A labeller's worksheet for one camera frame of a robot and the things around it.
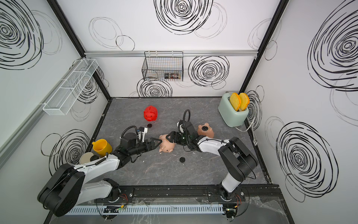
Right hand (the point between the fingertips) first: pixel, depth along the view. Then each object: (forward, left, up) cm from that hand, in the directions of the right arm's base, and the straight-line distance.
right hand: (170, 139), depth 87 cm
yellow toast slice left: (+23, -43, +12) cm, 50 cm away
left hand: (-4, +7, +2) cm, 8 cm away
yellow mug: (-6, +42, -1) cm, 43 cm away
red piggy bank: (+20, +16, 0) cm, 26 cm away
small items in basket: (+32, -2, +24) cm, 40 cm away
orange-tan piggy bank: (+7, -23, +1) cm, 24 cm away
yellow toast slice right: (+22, -48, +13) cm, 54 cm away
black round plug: (-10, -8, -8) cm, 15 cm away
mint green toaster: (+14, -42, +4) cm, 44 cm away
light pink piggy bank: (-5, +2, +1) cm, 6 cm away
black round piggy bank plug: (+14, +17, -7) cm, 23 cm away
